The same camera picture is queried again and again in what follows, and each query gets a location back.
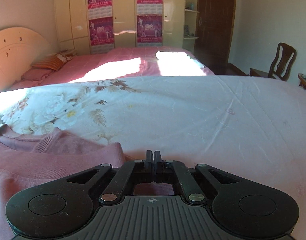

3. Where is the dark wooden chair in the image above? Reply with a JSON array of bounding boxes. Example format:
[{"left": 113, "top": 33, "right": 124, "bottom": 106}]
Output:
[{"left": 250, "top": 42, "right": 297, "bottom": 82}]

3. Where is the dark wooden door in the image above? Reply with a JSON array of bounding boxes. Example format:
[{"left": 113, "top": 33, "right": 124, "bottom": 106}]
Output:
[{"left": 194, "top": 0, "right": 237, "bottom": 67}]

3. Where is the cream corner shelf unit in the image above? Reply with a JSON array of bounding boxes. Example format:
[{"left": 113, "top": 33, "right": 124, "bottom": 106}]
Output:
[{"left": 183, "top": 0, "right": 201, "bottom": 48}]

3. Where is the pink pillow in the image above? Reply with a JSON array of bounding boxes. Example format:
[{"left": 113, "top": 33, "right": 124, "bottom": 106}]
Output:
[{"left": 22, "top": 68, "right": 55, "bottom": 81}]

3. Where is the striped pillow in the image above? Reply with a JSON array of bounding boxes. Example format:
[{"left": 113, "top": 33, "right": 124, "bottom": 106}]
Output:
[{"left": 32, "top": 53, "right": 73, "bottom": 71}]

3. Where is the cream wooden headboard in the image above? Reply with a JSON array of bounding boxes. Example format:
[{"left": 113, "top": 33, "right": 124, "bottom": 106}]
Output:
[{"left": 0, "top": 26, "right": 51, "bottom": 93}]

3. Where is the pink sweater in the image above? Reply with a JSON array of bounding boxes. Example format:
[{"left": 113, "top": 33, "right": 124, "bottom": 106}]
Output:
[{"left": 0, "top": 127, "right": 174, "bottom": 240}]

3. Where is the floral bed sheet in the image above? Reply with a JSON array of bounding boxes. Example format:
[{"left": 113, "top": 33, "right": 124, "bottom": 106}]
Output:
[{"left": 0, "top": 75, "right": 306, "bottom": 240}]

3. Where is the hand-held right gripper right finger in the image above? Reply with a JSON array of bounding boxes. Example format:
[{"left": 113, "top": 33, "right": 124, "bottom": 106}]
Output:
[{"left": 154, "top": 151, "right": 240, "bottom": 204}]

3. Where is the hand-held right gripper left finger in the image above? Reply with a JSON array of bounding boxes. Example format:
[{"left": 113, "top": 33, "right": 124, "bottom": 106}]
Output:
[{"left": 67, "top": 150, "right": 155, "bottom": 204}]

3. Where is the pink bed sheet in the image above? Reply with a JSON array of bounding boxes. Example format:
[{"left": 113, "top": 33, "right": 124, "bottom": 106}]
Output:
[{"left": 10, "top": 45, "right": 216, "bottom": 90}]

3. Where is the cream wardrobe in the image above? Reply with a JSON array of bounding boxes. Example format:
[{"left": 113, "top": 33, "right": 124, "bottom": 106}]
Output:
[{"left": 54, "top": 0, "right": 187, "bottom": 55}]

